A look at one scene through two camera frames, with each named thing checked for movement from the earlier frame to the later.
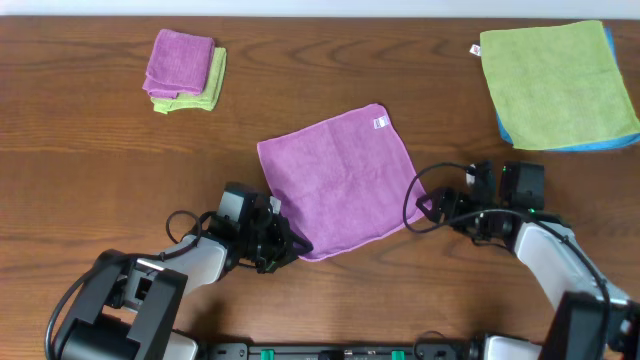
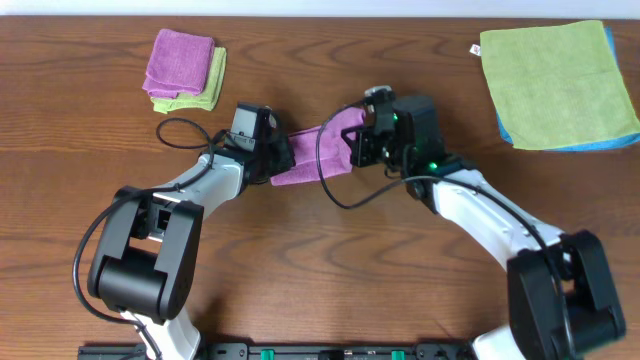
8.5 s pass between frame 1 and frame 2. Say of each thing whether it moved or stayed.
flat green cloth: stayed
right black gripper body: moved
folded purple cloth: stayed
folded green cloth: stayed
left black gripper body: moved
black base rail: stayed
